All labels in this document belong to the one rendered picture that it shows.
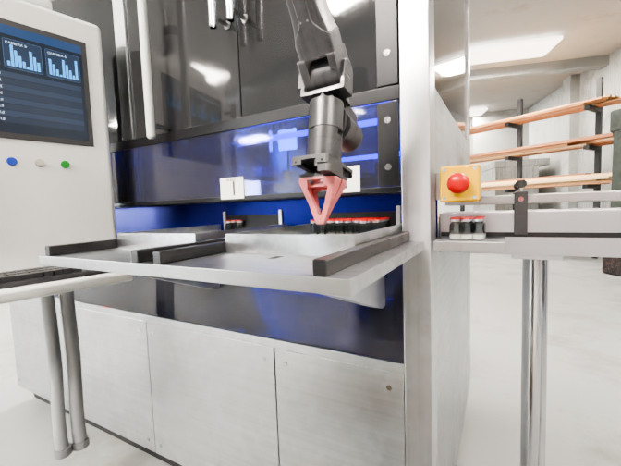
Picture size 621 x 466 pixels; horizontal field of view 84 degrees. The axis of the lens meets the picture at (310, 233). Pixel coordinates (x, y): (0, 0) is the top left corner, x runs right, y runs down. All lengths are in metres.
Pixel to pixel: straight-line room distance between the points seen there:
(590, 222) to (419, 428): 0.56
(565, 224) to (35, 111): 1.34
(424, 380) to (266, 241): 0.47
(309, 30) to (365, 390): 0.75
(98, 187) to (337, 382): 0.92
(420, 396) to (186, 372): 0.75
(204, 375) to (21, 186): 0.75
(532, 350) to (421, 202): 0.43
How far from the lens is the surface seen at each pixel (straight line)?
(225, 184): 1.01
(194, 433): 1.36
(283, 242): 0.58
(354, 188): 0.80
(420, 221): 0.76
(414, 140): 0.77
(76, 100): 1.30
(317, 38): 0.60
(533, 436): 1.04
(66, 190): 1.25
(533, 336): 0.94
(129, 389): 1.57
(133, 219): 1.49
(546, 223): 0.85
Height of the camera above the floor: 0.96
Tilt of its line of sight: 4 degrees down
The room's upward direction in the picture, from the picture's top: 2 degrees counter-clockwise
